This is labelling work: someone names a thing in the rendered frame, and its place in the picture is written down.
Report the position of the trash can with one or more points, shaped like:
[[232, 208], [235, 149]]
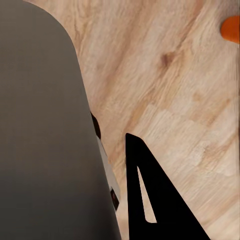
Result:
[[53, 184]]

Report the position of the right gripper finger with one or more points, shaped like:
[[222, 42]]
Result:
[[174, 219]]

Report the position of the can of soda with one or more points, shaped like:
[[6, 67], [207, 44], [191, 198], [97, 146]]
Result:
[[230, 29]]

